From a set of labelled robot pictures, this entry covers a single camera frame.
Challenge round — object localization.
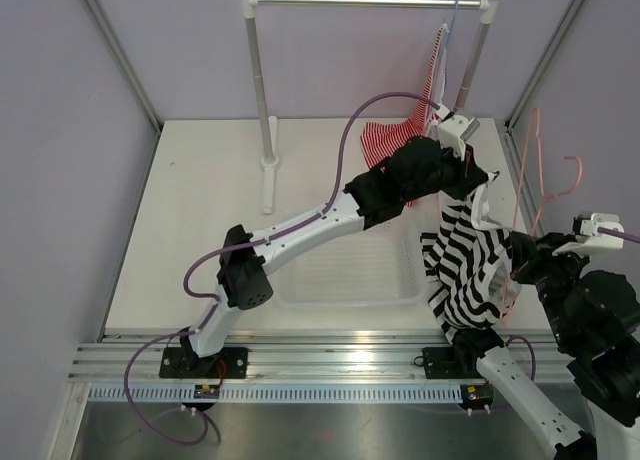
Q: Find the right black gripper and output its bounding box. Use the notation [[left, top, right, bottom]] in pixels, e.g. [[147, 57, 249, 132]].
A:
[[509, 229, 593, 345]]

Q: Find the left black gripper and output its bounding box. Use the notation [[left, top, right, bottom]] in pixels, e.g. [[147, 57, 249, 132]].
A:
[[401, 138, 488, 203]]

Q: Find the black white striped tank top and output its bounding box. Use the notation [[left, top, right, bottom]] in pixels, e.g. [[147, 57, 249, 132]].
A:
[[420, 182, 521, 342]]

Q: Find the pink wire hanger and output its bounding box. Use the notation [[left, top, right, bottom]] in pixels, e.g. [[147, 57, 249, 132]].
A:
[[499, 107, 585, 329]]

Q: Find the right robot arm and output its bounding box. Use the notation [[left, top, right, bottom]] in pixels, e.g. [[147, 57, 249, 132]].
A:
[[453, 232, 639, 459]]

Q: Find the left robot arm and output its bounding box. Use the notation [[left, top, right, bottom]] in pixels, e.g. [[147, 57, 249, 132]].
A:
[[159, 137, 495, 379]]

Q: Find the red white striped tank top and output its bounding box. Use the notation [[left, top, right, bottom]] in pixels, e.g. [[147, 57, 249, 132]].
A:
[[359, 23, 451, 209]]

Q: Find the white plastic basket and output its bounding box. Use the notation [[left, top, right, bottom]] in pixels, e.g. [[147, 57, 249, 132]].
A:
[[270, 217, 427, 311]]

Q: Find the white clothes rack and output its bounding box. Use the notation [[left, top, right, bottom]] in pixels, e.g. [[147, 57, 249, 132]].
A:
[[237, 0, 504, 216]]

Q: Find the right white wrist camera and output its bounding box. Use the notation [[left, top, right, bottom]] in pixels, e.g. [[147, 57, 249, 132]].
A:
[[552, 213, 624, 256]]

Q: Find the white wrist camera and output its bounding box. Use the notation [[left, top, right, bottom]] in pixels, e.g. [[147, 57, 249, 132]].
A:
[[429, 104, 480, 160], [552, 213, 624, 256]]

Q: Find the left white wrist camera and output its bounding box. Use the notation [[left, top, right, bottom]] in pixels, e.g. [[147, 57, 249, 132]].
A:
[[429, 104, 480, 160]]

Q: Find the right aluminium frame post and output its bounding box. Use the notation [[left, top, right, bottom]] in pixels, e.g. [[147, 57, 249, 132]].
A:
[[505, 0, 588, 133]]

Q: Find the aluminium frame post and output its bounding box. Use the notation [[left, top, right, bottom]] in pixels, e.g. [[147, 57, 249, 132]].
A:
[[505, 0, 588, 133], [73, 0, 164, 136]]

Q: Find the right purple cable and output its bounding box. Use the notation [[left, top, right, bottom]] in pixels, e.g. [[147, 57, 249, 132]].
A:
[[599, 227, 640, 244]]

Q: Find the purple cable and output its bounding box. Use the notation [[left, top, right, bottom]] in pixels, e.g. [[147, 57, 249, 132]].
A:
[[599, 227, 640, 244], [122, 90, 451, 449]]

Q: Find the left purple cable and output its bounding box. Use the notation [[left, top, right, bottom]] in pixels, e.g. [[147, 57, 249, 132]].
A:
[[122, 90, 451, 449]]

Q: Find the blue wire hanger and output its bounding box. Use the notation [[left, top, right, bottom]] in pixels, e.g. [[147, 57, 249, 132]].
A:
[[443, 0, 460, 50]]

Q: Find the left aluminium frame post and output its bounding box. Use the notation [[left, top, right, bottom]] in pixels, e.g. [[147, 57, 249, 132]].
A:
[[73, 0, 164, 136]]

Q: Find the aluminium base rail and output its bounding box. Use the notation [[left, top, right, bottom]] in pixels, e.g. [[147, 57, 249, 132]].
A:
[[67, 329, 611, 386]]

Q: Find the white slotted cable duct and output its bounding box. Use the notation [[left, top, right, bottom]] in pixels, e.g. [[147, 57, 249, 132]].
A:
[[89, 383, 462, 404]]

